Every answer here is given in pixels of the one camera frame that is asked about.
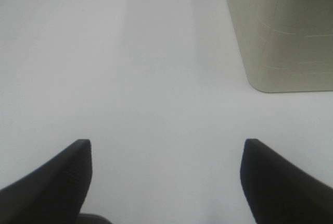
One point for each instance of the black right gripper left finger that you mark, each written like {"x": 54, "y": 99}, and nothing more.
{"x": 54, "y": 192}

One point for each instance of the beige plastic bin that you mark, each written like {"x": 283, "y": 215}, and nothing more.
{"x": 285, "y": 45}

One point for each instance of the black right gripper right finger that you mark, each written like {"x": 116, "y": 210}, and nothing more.
{"x": 277, "y": 191}

